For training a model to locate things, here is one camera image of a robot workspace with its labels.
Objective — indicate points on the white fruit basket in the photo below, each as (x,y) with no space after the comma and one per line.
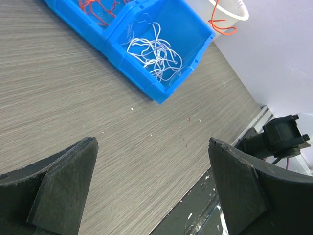
(225,14)

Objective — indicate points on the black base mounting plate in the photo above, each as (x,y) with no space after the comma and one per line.
(197,213)

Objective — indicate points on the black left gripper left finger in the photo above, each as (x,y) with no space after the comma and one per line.
(48,197)

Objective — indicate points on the blue three-compartment bin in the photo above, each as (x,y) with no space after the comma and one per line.
(156,44)

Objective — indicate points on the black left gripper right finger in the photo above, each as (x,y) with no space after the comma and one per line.
(259,198)

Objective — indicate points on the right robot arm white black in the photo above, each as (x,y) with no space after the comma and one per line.
(281,138)

